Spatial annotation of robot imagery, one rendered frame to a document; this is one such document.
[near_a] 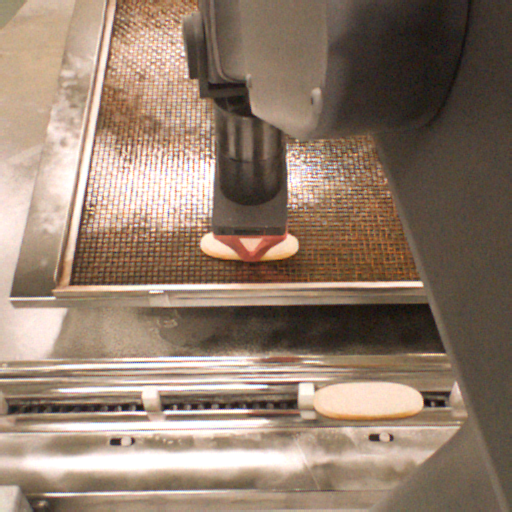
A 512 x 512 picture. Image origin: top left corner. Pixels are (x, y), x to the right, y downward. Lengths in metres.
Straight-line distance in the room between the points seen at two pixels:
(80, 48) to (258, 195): 0.42
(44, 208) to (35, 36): 0.56
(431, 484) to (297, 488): 0.40
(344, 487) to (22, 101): 0.75
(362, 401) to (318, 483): 0.09
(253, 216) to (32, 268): 0.25
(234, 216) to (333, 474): 0.23
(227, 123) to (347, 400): 0.27
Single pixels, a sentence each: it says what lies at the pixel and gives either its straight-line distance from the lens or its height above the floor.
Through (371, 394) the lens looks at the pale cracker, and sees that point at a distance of 0.61.
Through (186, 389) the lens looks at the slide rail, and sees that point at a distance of 0.62.
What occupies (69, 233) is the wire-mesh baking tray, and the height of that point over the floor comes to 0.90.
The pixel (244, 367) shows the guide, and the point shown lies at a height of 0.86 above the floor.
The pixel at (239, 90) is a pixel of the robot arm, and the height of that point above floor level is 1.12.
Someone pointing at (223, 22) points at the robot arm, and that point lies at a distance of 0.41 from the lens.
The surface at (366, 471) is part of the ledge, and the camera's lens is 0.57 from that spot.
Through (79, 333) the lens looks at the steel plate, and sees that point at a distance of 0.72.
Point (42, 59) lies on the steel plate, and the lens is 1.18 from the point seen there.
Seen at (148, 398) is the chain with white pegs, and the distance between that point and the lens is 0.60.
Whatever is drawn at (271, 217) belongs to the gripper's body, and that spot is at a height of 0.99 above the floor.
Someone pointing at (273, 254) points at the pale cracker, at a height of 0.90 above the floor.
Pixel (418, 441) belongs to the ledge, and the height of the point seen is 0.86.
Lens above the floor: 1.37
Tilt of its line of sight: 46 degrees down
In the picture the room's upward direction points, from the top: straight up
